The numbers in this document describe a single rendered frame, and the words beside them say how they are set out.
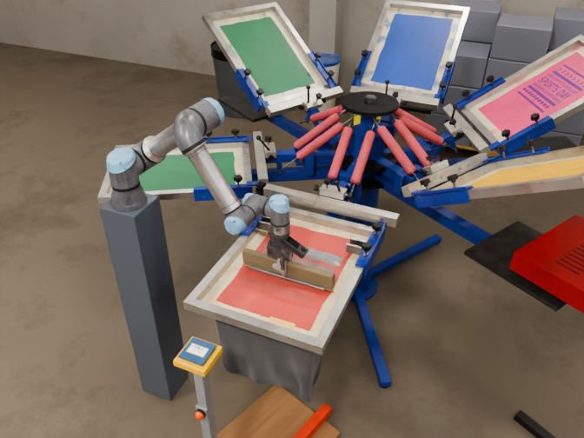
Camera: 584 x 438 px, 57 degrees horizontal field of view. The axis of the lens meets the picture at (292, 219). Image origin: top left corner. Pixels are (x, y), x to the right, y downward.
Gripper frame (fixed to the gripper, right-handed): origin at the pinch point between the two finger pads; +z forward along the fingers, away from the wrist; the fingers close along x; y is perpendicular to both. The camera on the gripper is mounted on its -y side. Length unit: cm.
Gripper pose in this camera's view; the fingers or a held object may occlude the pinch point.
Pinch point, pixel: (288, 271)
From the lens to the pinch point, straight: 224.6
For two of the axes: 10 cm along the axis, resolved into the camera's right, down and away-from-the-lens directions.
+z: 0.3, 8.3, 5.6
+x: -4.0, 5.3, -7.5
